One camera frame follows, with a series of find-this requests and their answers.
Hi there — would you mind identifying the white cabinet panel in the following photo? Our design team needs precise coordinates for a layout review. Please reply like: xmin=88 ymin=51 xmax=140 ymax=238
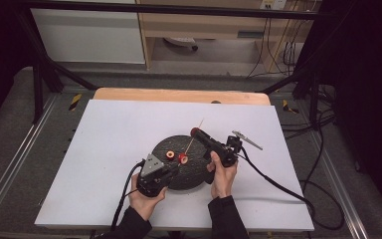
xmin=30 ymin=0 xmax=146 ymax=65

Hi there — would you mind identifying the black metal frame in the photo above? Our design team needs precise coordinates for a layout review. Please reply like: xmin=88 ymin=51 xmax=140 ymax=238
xmin=11 ymin=0 xmax=332 ymax=125

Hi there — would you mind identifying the aluminium floor rail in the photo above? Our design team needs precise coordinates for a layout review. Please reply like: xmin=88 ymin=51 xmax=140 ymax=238
xmin=306 ymin=130 xmax=369 ymax=239
xmin=0 ymin=94 xmax=61 ymax=227

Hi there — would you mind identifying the right hand-held gripper black cable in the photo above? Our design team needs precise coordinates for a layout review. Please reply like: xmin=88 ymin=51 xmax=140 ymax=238
xmin=237 ymin=130 xmax=346 ymax=231

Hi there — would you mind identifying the hand-held gripper black cable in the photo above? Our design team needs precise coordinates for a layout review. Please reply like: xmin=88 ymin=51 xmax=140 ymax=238
xmin=237 ymin=130 xmax=346 ymax=231
xmin=110 ymin=159 xmax=146 ymax=232

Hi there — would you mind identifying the white power strip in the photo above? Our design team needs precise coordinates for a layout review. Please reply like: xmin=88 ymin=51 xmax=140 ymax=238
xmin=260 ymin=0 xmax=288 ymax=11

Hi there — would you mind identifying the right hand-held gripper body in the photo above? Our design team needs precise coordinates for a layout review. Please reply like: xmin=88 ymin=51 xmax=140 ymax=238
xmin=211 ymin=129 xmax=264 ymax=168

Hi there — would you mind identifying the left hand-held gripper black cable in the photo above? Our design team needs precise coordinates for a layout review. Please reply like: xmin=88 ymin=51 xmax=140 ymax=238
xmin=110 ymin=159 xmax=146 ymax=232

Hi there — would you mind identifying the bundle of black cables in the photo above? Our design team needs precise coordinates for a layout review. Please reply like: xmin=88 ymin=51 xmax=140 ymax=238
xmin=247 ymin=13 xmax=309 ymax=79

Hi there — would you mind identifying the white board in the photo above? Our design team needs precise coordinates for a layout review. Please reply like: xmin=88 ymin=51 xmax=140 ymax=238
xmin=34 ymin=99 xmax=315 ymax=233

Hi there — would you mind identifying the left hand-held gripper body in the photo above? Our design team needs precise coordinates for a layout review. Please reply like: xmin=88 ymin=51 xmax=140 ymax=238
xmin=135 ymin=152 xmax=174 ymax=198

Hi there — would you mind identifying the light wooden desk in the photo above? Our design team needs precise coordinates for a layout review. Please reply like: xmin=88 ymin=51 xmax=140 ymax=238
xmin=135 ymin=0 xmax=316 ymax=73

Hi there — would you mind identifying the round black speckled plate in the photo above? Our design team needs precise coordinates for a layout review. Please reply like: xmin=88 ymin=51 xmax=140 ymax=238
xmin=151 ymin=134 xmax=214 ymax=191

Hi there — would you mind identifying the person's left hand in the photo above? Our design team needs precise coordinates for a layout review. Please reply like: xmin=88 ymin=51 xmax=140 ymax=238
xmin=127 ymin=173 xmax=169 ymax=222

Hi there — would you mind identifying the wooden table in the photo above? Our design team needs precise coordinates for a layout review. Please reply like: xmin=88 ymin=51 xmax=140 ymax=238
xmin=93 ymin=87 xmax=273 ymax=107

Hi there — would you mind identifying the person's right hand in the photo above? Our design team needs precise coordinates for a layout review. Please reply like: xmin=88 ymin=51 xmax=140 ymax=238
xmin=206 ymin=150 xmax=239 ymax=200

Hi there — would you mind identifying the white chair base with caster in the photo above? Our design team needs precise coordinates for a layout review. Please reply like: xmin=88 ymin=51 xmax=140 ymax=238
xmin=163 ymin=36 xmax=200 ymax=52

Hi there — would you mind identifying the yellow black floor tape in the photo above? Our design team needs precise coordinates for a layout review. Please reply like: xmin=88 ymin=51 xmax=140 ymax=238
xmin=68 ymin=93 xmax=83 ymax=112
xmin=282 ymin=99 xmax=300 ymax=115

